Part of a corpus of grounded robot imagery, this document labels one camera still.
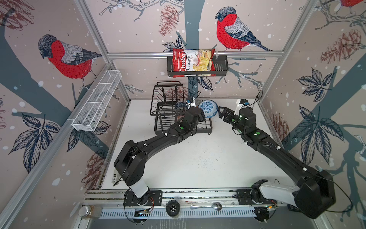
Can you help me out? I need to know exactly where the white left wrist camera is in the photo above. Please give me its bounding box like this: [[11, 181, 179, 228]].
[[185, 96, 196, 109]]

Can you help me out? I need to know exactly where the red cassava chips bag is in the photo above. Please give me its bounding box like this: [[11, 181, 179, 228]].
[[173, 49, 215, 78]]

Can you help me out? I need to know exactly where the glass jar metal lid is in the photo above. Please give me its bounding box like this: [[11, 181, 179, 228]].
[[78, 205, 103, 219]]

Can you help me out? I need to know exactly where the black remote device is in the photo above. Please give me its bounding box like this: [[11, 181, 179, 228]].
[[287, 204, 301, 212]]

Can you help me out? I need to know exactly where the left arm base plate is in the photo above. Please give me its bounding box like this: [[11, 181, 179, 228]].
[[124, 190, 163, 207]]

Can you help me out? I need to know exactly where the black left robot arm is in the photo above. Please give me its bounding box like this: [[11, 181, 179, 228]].
[[113, 107, 205, 205]]

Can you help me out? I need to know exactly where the dark wall shelf basket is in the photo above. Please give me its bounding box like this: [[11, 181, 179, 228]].
[[167, 56, 229, 78]]

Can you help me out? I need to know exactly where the blue floral white bowl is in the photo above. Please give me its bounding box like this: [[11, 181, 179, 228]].
[[198, 100, 218, 118]]

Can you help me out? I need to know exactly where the grey black handheld device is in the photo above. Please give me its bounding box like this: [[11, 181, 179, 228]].
[[112, 169, 121, 185]]

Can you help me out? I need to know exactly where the white wire mesh basket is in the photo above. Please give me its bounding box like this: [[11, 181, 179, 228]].
[[72, 70, 122, 131]]

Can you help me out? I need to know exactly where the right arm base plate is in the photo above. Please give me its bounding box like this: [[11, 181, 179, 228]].
[[233, 189, 277, 206]]

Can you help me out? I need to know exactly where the black wire dish rack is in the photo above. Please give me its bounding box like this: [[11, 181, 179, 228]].
[[150, 81, 201, 135]]

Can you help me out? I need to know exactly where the black round tape roll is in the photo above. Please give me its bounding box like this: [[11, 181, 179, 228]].
[[166, 200, 181, 218]]

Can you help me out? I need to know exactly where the blue triangle patterned bowl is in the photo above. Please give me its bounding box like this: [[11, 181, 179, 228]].
[[175, 101, 187, 111]]

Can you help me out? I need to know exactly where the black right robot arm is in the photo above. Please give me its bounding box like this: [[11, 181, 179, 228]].
[[218, 107, 336, 219]]

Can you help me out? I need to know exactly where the metal spoon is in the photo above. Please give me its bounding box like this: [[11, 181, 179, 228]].
[[190, 202, 223, 211]]

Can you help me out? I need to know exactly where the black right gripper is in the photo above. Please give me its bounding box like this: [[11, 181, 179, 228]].
[[217, 106, 246, 137]]

